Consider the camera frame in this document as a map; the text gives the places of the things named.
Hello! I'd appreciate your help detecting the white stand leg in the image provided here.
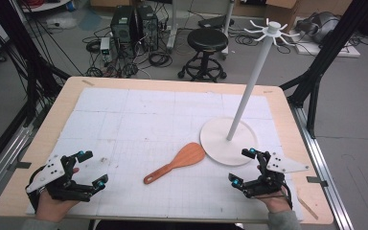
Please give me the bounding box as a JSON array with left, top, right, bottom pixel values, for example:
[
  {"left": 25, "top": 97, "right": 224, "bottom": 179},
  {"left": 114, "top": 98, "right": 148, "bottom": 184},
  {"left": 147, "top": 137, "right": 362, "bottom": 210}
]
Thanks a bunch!
[
  {"left": 219, "top": 0, "right": 236, "bottom": 60},
  {"left": 166, "top": 0, "right": 178, "bottom": 51}
]

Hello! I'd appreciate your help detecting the white hook rack stand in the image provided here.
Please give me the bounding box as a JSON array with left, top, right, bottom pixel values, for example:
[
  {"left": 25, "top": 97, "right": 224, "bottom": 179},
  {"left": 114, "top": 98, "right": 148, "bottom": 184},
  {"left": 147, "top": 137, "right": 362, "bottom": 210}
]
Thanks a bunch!
[{"left": 199, "top": 18, "right": 301, "bottom": 167}]

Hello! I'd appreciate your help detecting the thin wooden stick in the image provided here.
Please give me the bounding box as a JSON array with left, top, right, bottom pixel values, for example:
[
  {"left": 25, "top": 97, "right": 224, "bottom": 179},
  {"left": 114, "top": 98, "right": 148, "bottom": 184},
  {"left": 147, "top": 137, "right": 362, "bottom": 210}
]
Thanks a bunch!
[{"left": 296, "top": 195, "right": 319, "bottom": 221}]

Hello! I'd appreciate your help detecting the tangle of black floor cables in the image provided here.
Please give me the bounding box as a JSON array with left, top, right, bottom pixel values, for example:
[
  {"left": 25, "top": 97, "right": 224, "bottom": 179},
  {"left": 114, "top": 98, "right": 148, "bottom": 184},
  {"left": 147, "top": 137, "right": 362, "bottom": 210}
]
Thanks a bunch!
[{"left": 81, "top": 27, "right": 174, "bottom": 80}]

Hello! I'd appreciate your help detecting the small silver power box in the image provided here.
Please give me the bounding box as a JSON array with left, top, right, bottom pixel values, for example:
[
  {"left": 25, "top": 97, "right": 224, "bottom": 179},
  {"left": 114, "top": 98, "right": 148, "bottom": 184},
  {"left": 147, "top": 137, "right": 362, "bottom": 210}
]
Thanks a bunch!
[{"left": 100, "top": 36, "right": 112, "bottom": 63}]

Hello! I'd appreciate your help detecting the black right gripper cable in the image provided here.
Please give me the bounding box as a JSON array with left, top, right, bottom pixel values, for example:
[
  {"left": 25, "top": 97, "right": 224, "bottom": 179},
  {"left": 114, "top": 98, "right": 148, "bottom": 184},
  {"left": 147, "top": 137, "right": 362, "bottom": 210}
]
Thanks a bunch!
[{"left": 281, "top": 180, "right": 294, "bottom": 210}]

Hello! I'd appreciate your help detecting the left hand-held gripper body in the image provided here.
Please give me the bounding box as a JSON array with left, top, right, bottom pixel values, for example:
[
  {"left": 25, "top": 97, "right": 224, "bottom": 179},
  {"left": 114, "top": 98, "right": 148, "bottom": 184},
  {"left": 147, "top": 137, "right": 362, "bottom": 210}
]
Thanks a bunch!
[{"left": 25, "top": 154, "right": 93, "bottom": 213}]

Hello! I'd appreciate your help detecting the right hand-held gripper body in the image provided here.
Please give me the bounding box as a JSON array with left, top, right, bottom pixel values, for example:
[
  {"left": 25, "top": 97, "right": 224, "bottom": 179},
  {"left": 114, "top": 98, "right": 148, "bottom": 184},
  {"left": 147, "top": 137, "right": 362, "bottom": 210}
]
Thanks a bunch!
[{"left": 243, "top": 150, "right": 311, "bottom": 199}]

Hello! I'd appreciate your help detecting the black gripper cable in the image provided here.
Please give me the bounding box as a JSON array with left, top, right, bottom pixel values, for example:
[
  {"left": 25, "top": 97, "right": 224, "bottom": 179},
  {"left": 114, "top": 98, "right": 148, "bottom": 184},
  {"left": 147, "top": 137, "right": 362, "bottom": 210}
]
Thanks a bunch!
[
  {"left": 281, "top": 180, "right": 294, "bottom": 210},
  {"left": 28, "top": 165, "right": 47, "bottom": 190}
]

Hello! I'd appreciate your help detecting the black frame post with cables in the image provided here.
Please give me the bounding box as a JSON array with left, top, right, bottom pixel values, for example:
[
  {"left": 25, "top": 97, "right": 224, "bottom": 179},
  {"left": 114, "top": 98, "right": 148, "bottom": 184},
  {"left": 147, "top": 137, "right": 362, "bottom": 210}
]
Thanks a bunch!
[{"left": 0, "top": 0, "right": 72, "bottom": 127}]

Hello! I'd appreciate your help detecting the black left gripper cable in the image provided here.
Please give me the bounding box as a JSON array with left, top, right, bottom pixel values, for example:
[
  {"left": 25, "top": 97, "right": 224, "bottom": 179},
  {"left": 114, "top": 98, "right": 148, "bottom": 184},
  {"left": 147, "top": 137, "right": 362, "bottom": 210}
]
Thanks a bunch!
[{"left": 28, "top": 165, "right": 47, "bottom": 190}]

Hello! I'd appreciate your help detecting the black tape strip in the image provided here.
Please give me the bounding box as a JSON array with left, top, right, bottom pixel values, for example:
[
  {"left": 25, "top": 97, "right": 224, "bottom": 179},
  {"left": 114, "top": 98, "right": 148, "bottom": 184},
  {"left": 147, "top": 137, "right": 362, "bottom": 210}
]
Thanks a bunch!
[
  {"left": 306, "top": 175, "right": 329, "bottom": 188},
  {"left": 7, "top": 161, "right": 33, "bottom": 171}
]

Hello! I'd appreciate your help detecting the grey bag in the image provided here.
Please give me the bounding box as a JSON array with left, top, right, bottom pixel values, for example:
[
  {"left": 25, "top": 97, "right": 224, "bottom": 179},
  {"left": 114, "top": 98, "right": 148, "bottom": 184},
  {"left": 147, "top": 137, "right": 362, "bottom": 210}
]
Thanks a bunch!
[{"left": 295, "top": 11, "right": 342, "bottom": 44}]

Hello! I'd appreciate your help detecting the wooden spatula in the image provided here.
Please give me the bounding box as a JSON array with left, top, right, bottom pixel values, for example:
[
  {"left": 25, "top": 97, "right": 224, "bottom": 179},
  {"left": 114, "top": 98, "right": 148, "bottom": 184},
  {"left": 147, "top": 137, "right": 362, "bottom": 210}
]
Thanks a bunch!
[{"left": 143, "top": 142, "right": 207, "bottom": 186}]

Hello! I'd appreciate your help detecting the white flat board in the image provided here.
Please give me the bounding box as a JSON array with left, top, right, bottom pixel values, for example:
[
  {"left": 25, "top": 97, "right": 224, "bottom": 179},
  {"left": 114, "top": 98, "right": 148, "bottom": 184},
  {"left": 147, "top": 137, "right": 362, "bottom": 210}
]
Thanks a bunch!
[{"left": 293, "top": 37, "right": 362, "bottom": 58}]

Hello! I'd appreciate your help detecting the black computer tower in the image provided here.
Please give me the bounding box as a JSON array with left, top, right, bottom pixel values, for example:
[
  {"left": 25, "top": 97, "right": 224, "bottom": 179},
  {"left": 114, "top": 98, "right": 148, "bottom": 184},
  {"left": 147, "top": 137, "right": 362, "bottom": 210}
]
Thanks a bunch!
[
  {"left": 136, "top": 4, "right": 160, "bottom": 53},
  {"left": 109, "top": 5, "right": 138, "bottom": 54}
]

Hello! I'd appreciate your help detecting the person's left hand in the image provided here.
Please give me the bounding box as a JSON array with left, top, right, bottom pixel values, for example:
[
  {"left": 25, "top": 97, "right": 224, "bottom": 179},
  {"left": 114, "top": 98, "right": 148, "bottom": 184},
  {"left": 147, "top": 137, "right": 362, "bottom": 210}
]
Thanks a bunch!
[{"left": 35, "top": 191, "right": 80, "bottom": 223}]

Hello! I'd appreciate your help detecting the person's right hand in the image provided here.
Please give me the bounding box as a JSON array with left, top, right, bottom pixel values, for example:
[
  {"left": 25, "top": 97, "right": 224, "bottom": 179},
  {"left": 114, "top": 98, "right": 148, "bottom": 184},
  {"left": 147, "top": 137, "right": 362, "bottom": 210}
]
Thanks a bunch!
[{"left": 264, "top": 187, "right": 294, "bottom": 215}]

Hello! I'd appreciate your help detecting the white grid mat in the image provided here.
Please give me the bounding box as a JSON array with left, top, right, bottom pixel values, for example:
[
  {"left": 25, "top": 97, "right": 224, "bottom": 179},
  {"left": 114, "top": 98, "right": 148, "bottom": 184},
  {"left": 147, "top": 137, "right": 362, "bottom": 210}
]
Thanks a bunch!
[{"left": 25, "top": 87, "right": 305, "bottom": 223}]

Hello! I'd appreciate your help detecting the black round stool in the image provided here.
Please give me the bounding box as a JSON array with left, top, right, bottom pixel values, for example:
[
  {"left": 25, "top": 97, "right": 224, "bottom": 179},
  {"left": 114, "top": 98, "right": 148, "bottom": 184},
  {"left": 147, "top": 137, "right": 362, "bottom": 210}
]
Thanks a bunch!
[{"left": 177, "top": 28, "right": 230, "bottom": 83}]

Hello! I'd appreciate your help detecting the brown cardboard box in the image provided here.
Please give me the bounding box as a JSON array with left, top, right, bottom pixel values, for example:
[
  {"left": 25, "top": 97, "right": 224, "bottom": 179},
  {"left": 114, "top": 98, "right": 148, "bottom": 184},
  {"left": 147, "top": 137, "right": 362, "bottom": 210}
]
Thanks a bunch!
[{"left": 264, "top": 0, "right": 354, "bottom": 31}]

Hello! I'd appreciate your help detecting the aluminium rail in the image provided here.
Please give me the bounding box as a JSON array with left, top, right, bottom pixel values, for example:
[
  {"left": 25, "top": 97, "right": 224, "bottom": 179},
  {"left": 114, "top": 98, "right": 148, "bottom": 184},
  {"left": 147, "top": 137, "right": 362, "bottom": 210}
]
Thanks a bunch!
[
  {"left": 288, "top": 104, "right": 355, "bottom": 230},
  {"left": 0, "top": 124, "right": 35, "bottom": 209}
]

